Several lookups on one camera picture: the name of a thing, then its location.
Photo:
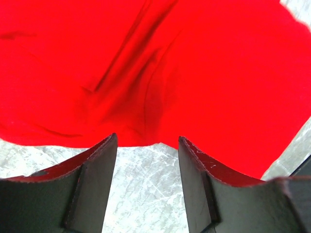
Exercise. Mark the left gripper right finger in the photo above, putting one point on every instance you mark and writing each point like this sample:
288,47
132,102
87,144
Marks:
219,199

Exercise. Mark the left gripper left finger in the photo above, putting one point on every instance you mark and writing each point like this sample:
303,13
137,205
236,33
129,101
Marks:
70,197

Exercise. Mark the red t shirt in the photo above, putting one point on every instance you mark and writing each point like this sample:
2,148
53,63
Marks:
233,76

